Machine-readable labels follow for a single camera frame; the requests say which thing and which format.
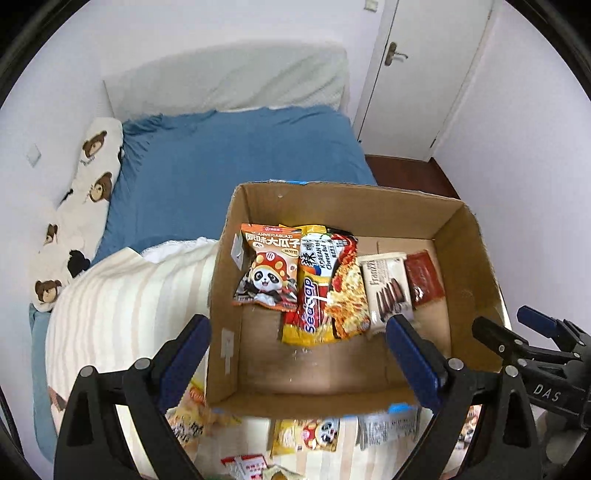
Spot brown red snack packet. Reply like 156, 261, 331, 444
404, 250, 446, 310

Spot beige striped blanket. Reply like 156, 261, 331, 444
45, 237, 509, 480

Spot red yellow snack packet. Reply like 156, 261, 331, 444
455, 404, 483, 452

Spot white headboard cushion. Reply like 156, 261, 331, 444
104, 41, 349, 123

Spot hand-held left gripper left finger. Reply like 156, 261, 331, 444
54, 314, 213, 480

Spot brown cardboard box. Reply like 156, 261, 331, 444
205, 180, 506, 418

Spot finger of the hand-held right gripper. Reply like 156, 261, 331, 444
471, 316, 539, 367
516, 305, 591, 354

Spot white door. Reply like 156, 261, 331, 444
353, 0, 497, 162

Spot yellow potato chip packet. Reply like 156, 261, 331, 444
281, 224, 342, 347

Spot white chocolate wafer packet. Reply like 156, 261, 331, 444
358, 253, 414, 335

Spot red white snack packet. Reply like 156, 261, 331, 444
221, 455, 278, 480

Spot orange panda seed packet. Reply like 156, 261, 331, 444
232, 224, 303, 312

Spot blue bed sheet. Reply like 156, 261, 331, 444
28, 105, 377, 462

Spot yellow panda snack packet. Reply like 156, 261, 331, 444
270, 416, 342, 457

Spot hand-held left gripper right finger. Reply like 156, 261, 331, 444
385, 314, 541, 480

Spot white bear print pillow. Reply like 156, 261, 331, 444
30, 117, 124, 312

